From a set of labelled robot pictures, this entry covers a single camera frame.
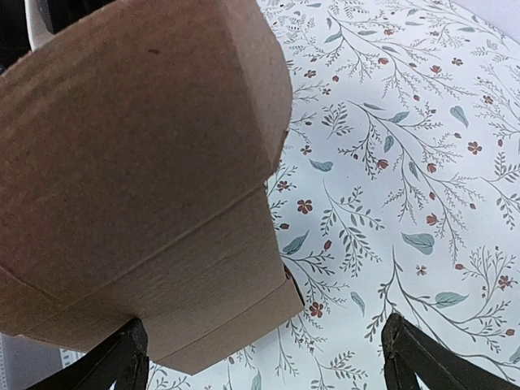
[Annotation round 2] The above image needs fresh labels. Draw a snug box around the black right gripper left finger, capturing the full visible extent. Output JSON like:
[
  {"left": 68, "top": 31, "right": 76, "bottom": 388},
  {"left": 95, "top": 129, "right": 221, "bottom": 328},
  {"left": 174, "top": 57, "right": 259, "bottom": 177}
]
[{"left": 31, "top": 318, "right": 150, "bottom": 390}]

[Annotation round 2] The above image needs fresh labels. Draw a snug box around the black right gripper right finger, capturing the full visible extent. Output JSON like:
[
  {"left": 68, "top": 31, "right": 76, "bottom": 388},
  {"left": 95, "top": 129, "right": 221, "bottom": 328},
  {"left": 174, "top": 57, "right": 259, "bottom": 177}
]
[{"left": 381, "top": 313, "right": 518, "bottom": 390}]

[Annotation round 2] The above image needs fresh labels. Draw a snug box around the brown cardboard box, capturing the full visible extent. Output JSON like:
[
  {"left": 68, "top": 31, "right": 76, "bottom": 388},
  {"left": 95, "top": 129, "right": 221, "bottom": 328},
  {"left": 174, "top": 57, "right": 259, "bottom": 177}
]
[{"left": 1, "top": 1, "right": 304, "bottom": 375}]

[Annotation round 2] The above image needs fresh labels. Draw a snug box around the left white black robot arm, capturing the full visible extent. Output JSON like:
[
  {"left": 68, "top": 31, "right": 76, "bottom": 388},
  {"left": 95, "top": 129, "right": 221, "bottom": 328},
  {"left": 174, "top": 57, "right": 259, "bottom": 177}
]
[{"left": 1, "top": 0, "right": 111, "bottom": 71}]

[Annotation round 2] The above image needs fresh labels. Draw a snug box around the floral patterned table mat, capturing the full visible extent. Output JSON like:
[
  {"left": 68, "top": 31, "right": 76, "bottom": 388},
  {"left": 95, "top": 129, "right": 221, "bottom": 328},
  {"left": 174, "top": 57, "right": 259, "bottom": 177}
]
[{"left": 148, "top": 1, "right": 519, "bottom": 389}]

